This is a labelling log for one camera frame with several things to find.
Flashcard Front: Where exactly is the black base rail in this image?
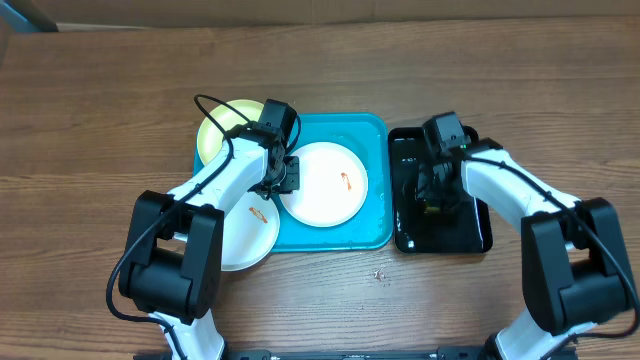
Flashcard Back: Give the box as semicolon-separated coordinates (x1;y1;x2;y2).
133;345;579;360

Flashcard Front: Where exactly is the dark object top left corner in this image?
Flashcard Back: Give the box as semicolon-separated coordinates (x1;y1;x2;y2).
1;0;58;33

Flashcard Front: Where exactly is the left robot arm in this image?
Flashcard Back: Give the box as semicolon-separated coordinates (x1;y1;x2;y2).
105;99;301;359

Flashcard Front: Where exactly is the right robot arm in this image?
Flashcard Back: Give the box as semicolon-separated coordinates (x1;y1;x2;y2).
418;112;639;360

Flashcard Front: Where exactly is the teal plastic tray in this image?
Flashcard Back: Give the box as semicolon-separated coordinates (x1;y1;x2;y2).
192;112;395;254

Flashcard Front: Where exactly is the white plate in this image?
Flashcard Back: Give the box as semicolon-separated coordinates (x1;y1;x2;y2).
172;192;281;273
280;142;368;228

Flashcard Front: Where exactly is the yellow-green plate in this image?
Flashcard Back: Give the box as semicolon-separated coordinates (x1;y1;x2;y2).
196;99;264;165

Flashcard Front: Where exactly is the black water tray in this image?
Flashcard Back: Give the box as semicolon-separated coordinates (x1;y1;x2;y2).
388;127;494;254

